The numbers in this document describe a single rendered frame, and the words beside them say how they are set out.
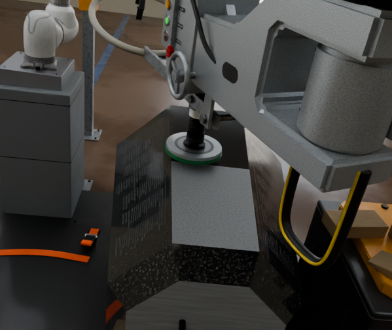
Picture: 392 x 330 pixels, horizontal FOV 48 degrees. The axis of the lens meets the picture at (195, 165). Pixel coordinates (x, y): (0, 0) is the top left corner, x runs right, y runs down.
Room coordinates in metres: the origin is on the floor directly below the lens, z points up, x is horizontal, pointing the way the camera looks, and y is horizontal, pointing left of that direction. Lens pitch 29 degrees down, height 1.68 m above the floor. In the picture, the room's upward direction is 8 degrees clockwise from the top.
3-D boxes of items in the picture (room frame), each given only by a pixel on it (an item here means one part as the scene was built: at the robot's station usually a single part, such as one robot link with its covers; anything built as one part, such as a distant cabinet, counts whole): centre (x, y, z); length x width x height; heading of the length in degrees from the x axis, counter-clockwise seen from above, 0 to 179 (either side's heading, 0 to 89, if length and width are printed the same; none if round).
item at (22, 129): (2.26, 0.91, 0.40); 0.50 x 0.50 x 0.80; 6
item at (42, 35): (2.27, 0.90, 1.05); 0.18 x 0.16 x 0.22; 169
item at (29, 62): (2.24, 0.90, 0.91); 0.22 x 0.18 x 0.06; 16
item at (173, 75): (1.32, 0.06, 1.25); 0.15 x 0.10 x 0.15; 29
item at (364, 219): (1.30, -0.59, 0.81); 0.20 x 0.10 x 0.05; 104
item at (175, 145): (1.49, 0.02, 0.92); 0.21 x 0.21 x 0.01
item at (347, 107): (0.91, -0.31, 1.39); 0.19 x 0.19 x 0.20
